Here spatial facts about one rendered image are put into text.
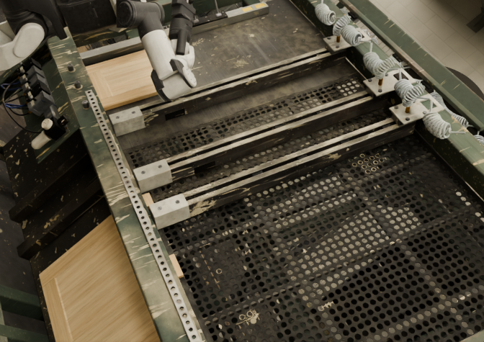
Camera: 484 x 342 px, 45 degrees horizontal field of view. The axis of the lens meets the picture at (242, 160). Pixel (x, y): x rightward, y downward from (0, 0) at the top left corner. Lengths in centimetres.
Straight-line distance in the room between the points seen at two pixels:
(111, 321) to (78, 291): 23
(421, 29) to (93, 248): 643
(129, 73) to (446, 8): 614
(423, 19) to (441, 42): 45
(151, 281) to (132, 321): 34
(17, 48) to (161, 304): 107
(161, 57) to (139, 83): 58
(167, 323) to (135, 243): 32
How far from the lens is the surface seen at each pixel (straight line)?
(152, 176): 212
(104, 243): 240
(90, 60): 278
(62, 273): 251
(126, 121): 235
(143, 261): 193
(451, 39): 800
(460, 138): 229
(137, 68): 269
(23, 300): 257
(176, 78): 204
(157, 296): 185
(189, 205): 201
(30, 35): 226
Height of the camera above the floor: 156
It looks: 9 degrees down
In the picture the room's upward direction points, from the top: 51 degrees clockwise
